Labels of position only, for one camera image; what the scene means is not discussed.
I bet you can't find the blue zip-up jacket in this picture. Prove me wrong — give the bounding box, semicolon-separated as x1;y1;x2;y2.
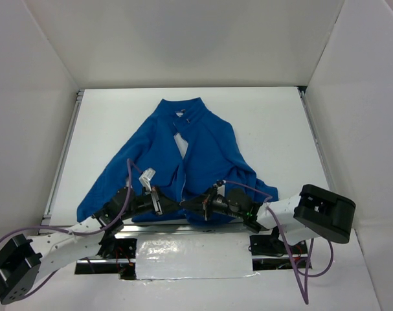
76;98;278;222

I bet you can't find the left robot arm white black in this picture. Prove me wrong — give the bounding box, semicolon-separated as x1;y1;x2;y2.
0;187;180;305

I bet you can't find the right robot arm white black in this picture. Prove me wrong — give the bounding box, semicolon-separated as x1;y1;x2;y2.
180;184;356;253

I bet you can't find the white foil covered panel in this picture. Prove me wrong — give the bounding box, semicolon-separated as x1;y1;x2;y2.
135;233;253;280

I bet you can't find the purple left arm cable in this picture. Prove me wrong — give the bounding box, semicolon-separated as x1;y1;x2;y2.
0;158;144;299

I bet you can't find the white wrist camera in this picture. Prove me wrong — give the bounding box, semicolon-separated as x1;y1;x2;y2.
215;180;226;188
139;168;155;192

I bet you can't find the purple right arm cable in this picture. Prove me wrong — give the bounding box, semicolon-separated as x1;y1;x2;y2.
225;180;333;305

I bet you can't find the aluminium table frame rail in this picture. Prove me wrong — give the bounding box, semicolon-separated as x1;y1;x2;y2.
40;222;281;234

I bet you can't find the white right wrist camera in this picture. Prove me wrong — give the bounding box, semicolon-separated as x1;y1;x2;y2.
215;180;226;188

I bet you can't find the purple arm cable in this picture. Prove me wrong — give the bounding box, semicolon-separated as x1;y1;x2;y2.
0;158;144;299
225;180;333;305

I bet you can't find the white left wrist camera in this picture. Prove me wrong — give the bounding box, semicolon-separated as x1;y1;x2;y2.
139;168;155;192

